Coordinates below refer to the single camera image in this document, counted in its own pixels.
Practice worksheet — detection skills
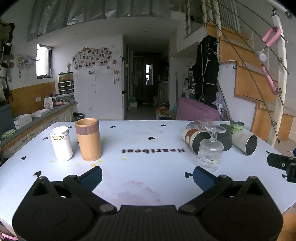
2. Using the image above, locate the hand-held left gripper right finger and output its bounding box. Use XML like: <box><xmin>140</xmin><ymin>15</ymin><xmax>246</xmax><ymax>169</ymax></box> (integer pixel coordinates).
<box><xmin>178</xmin><ymin>166</ymin><xmax>271</xmax><ymax>213</ymax></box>

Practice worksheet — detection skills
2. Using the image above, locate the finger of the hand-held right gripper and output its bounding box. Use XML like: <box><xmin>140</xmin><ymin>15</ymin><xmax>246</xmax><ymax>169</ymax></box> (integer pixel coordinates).
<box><xmin>267</xmin><ymin>153</ymin><xmax>296</xmax><ymax>183</ymax></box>

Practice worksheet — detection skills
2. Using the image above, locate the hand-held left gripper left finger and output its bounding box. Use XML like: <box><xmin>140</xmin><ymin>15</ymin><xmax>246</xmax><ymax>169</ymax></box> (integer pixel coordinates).
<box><xmin>27</xmin><ymin>166</ymin><xmax>117</xmax><ymax>213</ymax></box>

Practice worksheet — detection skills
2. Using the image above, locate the clear ribbed glass goblet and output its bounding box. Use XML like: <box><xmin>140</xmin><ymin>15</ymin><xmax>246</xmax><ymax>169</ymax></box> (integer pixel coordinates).
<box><xmin>196</xmin><ymin>124</ymin><xmax>226</xmax><ymax>172</ymax></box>

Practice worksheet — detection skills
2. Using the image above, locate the cream cup with dark inside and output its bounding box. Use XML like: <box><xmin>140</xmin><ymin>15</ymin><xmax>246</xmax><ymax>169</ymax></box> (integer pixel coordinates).
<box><xmin>232</xmin><ymin>132</ymin><xmax>258</xmax><ymax>156</ymax></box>

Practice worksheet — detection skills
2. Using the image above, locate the bamboo cup with brown band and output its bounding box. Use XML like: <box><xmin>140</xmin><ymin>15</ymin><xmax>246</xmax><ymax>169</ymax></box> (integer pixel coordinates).
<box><xmin>75</xmin><ymin>118</ymin><xmax>102</xmax><ymax>162</ymax></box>

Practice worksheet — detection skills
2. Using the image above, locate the brown and white cup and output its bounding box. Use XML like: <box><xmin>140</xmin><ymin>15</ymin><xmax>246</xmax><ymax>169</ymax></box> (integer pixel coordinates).
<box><xmin>182</xmin><ymin>128</ymin><xmax>212</xmax><ymax>155</ymax></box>

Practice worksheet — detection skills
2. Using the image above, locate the white printed paper cup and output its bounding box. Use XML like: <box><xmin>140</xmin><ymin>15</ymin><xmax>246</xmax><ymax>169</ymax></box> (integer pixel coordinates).
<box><xmin>49</xmin><ymin>126</ymin><xmax>73</xmax><ymax>162</ymax></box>

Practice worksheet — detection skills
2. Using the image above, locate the dark grey cup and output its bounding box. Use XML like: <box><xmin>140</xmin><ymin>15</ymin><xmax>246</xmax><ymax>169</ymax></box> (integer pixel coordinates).
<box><xmin>216</xmin><ymin>124</ymin><xmax>233</xmax><ymax>151</ymax></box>

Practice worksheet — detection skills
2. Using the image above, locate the clear glass cup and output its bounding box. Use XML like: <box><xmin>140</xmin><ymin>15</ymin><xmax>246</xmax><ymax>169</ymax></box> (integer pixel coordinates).
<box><xmin>186</xmin><ymin>119</ymin><xmax>215</xmax><ymax>131</ymax></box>

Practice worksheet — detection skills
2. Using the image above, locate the green tin can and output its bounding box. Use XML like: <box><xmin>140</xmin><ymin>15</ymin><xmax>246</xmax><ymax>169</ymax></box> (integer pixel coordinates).
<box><xmin>229</xmin><ymin>120</ymin><xmax>245</xmax><ymax>137</ymax></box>

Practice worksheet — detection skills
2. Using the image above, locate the pink armchair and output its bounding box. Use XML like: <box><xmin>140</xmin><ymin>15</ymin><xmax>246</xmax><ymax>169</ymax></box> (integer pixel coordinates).
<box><xmin>176</xmin><ymin>97</ymin><xmax>221</xmax><ymax>121</ymax></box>

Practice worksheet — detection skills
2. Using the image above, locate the kitchen counter cabinet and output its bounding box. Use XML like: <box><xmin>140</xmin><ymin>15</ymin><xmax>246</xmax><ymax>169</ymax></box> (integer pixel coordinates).
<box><xmin>0</xmin><ymin>102</ymin><xmax>78</xmax><ymax>160</ymax></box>

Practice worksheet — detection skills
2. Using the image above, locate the colourful cardboard box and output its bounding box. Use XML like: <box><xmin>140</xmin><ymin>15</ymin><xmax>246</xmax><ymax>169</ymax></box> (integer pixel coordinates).
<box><xmin>156</xmin><ymin>103</ymin><xmax>170</xmax><ymax>120</ymax></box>

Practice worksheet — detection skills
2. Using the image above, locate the white flat tray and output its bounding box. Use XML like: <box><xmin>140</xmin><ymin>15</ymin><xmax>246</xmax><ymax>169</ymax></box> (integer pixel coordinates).
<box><xmin>31</xmin><ymin>109</ymin><xmax>51</xmax><ymax>118</ymax></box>

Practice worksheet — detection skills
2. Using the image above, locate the wooden staircase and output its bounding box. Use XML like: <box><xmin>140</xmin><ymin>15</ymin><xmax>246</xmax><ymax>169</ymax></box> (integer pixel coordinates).
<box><xmin>206</xmin><ymin>22</ymin><xmax>294</xmax><ymax>142</ymax></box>

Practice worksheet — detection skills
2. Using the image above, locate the white cardboard box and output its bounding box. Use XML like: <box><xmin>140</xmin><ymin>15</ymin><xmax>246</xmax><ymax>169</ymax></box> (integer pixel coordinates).
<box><xmin>13</xmin><ymin>114</ymin><xmax>32</xmax><ymax>129</ymax></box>

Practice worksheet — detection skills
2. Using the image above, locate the small drawer unit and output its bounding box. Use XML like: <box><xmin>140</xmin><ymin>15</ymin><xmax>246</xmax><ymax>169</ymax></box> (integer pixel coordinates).
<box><xmin>58</xmin><ymin>80</ymin><xmax>75</xmax><ymax>95</ymax></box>

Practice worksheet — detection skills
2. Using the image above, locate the glass fish tank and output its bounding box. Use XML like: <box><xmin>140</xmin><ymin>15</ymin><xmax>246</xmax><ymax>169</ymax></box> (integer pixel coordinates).
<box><xmin>58</xmin><ymin>72</ymin><xmax>74</xmax><ymax>83</ymax></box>

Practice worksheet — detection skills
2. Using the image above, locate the black coat with white trim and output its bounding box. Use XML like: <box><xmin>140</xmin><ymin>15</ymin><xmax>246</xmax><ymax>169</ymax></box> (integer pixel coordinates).
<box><xmin>192</xmin><ymin>35</ymin><xmax>220</xmax><ymax>104</ymax></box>

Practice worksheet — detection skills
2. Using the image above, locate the dark entrance door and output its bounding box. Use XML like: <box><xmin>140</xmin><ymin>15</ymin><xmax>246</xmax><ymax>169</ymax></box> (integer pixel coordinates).
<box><xmin>140</xmin><ymin>53</ymin><xmax>160</xmax><ymax>105</ymax></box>

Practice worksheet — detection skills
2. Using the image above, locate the cloud-shaped photo board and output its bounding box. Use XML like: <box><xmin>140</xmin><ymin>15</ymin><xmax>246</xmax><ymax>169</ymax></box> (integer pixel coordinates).
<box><xmin>72</xmin><ymin>46</ymin><xmax>113</xmax><ymax>70</ymax></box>

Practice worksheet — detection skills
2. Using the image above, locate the pink foam padded hook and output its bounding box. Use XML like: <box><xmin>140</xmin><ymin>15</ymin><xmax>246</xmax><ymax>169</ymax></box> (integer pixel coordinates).
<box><xmin>261</xmin><ymin>26</ymin><xmax>282</xmax><ymax>47</ymax></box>

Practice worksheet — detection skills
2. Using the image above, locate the window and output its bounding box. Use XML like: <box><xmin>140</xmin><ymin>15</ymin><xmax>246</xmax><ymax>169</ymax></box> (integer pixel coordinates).
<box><xmin>36</xmin><ymin>43</ymin><xmax>53</xmax><ymax>78</ymax></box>

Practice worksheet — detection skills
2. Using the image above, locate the metal stair railing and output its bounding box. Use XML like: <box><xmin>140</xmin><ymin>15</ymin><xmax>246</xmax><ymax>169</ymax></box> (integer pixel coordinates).
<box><xmin>184</xmin><ymin>0</ymin><xmax>292</xmax><ymax>143</ymax></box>

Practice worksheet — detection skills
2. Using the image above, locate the silver curtain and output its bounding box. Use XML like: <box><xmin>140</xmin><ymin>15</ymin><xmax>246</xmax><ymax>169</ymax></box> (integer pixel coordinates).
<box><xmin>27</xmin><ymin>0</ymin><xmax>171</xmax><ymax>42</ymax></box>

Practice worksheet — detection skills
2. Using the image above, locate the pink foam padded handle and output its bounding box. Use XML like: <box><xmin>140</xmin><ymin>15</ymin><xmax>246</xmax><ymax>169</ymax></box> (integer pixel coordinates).
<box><xmin>260</xmin><ymin>66</ymin><xmax>278</xmax><ymax>95</ymax></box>

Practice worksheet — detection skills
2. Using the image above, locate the white stair post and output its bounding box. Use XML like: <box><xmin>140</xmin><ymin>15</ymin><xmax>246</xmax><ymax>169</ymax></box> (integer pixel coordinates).
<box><xmin>266</xmin><ymin>8</ymin><xmax>287</xmax><ymax>145</ymax></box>

